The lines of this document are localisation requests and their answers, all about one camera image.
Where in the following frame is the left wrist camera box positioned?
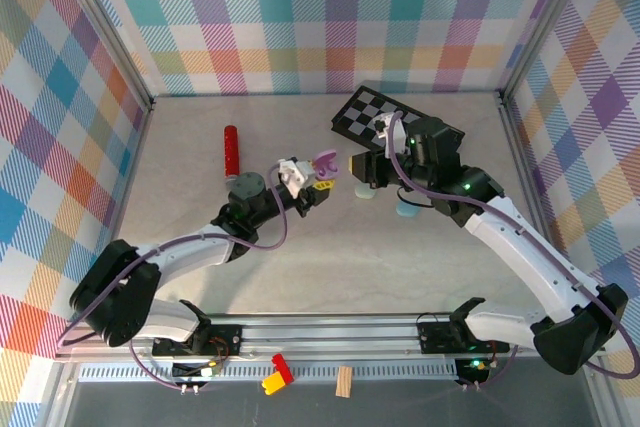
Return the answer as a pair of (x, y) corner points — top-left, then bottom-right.
(277, 156), (316, 196)

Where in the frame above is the aluminium side rail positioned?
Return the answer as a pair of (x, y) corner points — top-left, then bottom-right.
(87, 96), (157, 321)
(494, 91), (576, 318)

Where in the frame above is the yellow toy brick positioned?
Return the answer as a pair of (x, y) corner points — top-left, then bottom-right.
(260, 371), (287, 396)

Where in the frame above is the red glitter toy microphone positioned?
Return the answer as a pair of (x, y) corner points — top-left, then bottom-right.
(222, 125), (242, 183)

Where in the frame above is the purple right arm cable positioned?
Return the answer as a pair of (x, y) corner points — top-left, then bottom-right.
(384, 110), (640, 392)

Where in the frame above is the purple earbud charging case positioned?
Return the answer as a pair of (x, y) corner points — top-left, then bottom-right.
(312, 147), (342, 181)

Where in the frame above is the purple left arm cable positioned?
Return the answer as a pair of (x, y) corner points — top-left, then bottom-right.
(57, 162), (292, 392)

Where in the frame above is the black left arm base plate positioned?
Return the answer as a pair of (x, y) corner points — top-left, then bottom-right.
(151, 324), (244, 356)

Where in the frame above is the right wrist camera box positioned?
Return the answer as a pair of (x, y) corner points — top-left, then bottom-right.
(373, 114), (406, 147)

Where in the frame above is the red toy brick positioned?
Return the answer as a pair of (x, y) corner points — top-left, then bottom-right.
(271, 353), (295, 382)

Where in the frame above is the small wooden block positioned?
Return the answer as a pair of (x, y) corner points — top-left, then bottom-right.
(336, 365), (354, 399)

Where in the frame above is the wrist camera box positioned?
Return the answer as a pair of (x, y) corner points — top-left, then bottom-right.
(277, 156), (316, 196)
(373, 114), (406, 147)

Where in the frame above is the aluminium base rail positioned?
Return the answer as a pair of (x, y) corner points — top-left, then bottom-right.
(54, 314), (609, 363)

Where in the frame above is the black and white chessboard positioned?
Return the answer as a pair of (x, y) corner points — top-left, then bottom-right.
(330, 85), (466, 153)

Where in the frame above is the aluminium frame post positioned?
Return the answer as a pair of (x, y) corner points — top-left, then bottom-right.
(52, 0), (154, 113)
(497, 0), (596, 103)

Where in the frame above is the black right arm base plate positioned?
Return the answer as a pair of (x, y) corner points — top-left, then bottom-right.
(417, 319), (511, 354)

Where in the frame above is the white slotted cable duct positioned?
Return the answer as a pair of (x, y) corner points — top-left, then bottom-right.
(77, 364), (461, 382)

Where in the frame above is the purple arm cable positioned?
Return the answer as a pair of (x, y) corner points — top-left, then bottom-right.
(57, 162), (292, 392)
(384, 110), (640, 392)

